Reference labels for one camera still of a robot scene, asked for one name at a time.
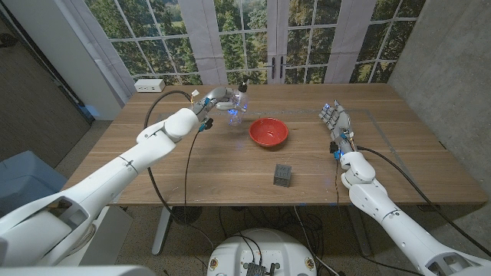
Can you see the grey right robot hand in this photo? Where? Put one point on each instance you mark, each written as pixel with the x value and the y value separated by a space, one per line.
pixel 337 122

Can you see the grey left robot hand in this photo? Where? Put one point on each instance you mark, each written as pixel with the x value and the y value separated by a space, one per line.
pixel 216 100

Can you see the clear pump dispenser bottle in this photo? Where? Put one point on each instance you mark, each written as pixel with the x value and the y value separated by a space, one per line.
pixel 236 117

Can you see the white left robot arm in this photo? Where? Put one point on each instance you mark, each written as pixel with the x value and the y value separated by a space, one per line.
pixel 115 172

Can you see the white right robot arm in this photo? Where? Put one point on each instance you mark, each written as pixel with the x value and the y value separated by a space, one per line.
pixel 383 214

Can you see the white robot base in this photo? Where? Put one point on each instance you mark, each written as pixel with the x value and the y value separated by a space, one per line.
pixel 261 253

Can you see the red bowl plate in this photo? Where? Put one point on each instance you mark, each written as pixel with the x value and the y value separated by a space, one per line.
pixel 268 132

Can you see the grey cube block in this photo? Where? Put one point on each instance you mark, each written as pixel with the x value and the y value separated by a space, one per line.
pixel 282 175

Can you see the printed window backdrop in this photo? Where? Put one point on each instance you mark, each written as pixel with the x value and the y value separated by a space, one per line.
pixel 245 38

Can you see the white power outlet box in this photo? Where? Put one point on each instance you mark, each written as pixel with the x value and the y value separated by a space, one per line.
pixel 149 85

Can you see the grey table leg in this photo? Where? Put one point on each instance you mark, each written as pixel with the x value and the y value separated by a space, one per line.
pixel 360 230

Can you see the black round perforated disc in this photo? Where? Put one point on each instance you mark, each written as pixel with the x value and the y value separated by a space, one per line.
pixel 186 214

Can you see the white table leg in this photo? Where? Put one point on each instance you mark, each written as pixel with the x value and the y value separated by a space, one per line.
pixel 161 230

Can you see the dark brown door panel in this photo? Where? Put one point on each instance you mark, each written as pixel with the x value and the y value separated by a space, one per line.
pixel 30 96

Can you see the blue bin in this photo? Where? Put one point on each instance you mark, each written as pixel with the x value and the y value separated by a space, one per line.
pixel 27 180

